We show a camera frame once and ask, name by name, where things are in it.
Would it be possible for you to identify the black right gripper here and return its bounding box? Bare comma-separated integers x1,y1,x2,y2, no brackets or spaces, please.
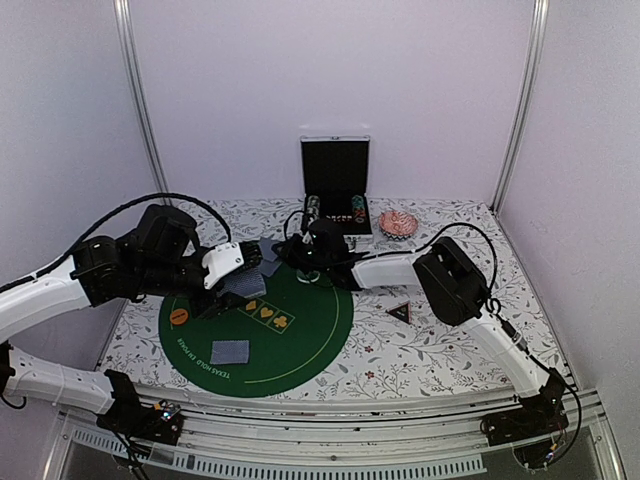
272,233,331,275

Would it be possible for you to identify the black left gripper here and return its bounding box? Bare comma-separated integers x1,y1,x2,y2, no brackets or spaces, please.
137,246,251,320

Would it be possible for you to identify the orange big blind button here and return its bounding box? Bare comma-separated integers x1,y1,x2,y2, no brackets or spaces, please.
169,308,189,326

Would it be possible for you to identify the blue playing card deck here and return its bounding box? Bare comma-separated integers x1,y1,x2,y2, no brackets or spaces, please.
220,269,266,299

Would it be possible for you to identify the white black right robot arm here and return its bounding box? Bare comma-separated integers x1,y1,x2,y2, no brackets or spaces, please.
273,236,566,436

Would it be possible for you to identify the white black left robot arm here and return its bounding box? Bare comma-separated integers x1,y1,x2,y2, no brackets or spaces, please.
1,242,249,434

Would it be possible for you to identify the clear dealer button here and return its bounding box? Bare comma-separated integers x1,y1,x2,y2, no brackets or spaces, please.
296,270,320,284

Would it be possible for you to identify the red dice row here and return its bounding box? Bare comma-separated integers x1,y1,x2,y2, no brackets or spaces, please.
326,215,353,223

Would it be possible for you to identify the left poker chip row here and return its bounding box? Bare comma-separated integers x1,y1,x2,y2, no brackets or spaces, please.
306,195,320,223

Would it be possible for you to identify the poker chip row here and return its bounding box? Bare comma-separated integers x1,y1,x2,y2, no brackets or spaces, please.
306,195,320,223
351,195,367,223

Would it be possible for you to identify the right poker chip row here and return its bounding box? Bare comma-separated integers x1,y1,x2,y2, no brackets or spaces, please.
351,195,367,223

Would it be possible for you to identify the green round poker mat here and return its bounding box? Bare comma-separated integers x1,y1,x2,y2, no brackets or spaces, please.
158,265,354,398

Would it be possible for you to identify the red blue patterned bowl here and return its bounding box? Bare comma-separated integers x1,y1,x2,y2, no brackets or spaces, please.
378,210,418,241

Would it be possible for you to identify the aluminium poker chip case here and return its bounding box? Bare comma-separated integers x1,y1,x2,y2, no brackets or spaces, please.
300,135,373,247

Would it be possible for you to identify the triangular all in marker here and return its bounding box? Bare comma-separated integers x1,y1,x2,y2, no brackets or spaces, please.
386,302,412,325

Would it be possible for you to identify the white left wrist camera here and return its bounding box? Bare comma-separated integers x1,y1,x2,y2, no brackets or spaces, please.
201,242,245,290

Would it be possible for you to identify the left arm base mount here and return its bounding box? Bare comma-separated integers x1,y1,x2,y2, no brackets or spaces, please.
96,370,184,446

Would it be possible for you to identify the front aluminium rail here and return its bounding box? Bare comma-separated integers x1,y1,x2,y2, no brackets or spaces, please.
47,387,626,480

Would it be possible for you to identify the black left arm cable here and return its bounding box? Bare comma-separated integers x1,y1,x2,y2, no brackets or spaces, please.
0,192,234,291

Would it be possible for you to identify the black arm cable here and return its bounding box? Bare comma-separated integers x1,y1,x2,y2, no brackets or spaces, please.
0,192,234,291
283,209,584,451

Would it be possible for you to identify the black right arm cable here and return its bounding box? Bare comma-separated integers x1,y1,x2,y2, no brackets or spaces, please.
283,209,584,451

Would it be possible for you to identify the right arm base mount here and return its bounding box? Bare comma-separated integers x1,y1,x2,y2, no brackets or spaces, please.
480,385,569,470

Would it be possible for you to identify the left aluminium frame post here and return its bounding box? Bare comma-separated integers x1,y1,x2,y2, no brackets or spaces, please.
113,0,169,193

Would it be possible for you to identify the aluminium frame post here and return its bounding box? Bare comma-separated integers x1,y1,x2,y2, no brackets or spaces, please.
113,0,169,193
491,0,550,216

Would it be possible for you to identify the right aluminium frame post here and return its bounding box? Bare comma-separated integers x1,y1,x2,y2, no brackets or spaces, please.
491,0,550,216

